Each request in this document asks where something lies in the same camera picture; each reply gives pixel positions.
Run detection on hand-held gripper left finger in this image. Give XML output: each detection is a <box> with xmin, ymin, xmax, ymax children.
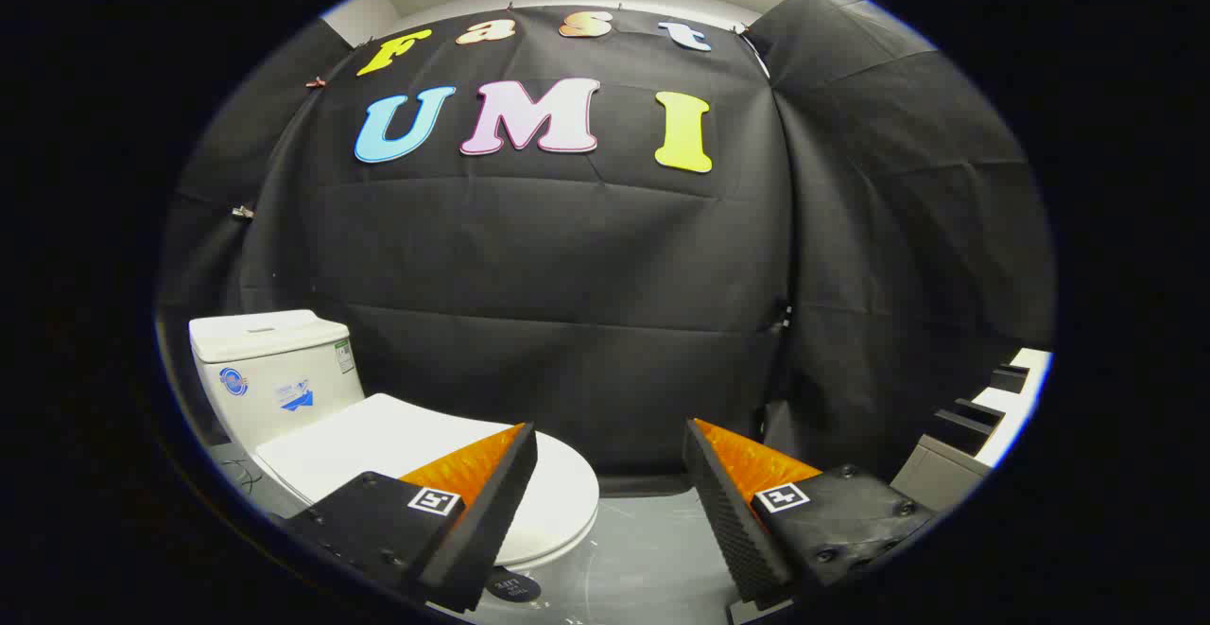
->
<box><xmin>282</xmin><ymin>422</ymin><xmax>540</xmax><ymax>615</ymax></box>

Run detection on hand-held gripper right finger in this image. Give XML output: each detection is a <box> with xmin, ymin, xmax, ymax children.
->
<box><xmin>683</xmin><ymin>418</ymin><xmax>938</xmax><ymax>607</ymax></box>

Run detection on white toilet seat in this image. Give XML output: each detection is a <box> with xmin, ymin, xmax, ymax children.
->
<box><xmin>492</xmin><ymin>507</ymin><xmax>601</xmax><ymax>570</ymax></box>

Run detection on white toilet tank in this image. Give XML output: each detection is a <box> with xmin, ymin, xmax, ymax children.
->
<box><xmin>189</xmin><ymin>310</ymin><xmax>366</xmax><ymax>451</ymax></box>

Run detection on grey white stepped unit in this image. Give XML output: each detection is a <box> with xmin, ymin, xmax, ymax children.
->
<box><xmin>891</xmin><ymin>348</ymin><xmax>1053</xmax><ymax>512</ymax></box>

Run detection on black backdrop cloth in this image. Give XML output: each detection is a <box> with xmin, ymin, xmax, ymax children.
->
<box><xmin>156</xmin><ymin>0</ymin><xmax>1055</xmax><ymax>498</ymax></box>

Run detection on black round lid handle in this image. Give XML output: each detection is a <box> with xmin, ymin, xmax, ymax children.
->
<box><xmin>485</xmin><ymin>566</ymin><xmax>543</xmax><ymax>604</ymax></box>

